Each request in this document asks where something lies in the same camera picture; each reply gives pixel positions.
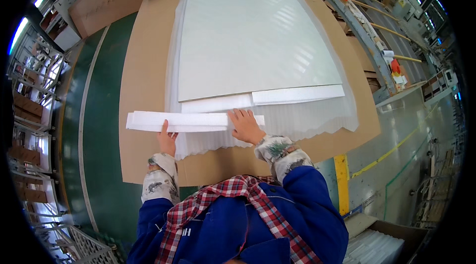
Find grey roller conveyor rack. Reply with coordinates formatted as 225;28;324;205
305;0;428;105

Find large flat cardboard sheet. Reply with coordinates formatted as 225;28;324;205
118;0;382;187

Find person's body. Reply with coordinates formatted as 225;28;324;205
127;166;349;264

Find person's right hand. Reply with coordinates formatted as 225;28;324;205
227;109;267;146

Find large white glass panel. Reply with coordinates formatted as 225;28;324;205
178;0;343;103

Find person's left hand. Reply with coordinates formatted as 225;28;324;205
157;119;179;158

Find metal cart racks with cartons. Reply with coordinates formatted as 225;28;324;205
7;30;71;224

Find long white foam strip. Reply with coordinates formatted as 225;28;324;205
126;111;266;133

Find green conveyor belt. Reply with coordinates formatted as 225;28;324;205
59;12;199;244

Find white foam wrap sheet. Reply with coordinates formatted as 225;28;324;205
165;0;360;161

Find white wire mesh cage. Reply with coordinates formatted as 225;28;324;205
33;223;119;264

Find yellow steel post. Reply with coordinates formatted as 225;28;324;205
333;153;350;216

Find carton of white foam pieces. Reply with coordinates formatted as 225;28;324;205
343;214;430;264

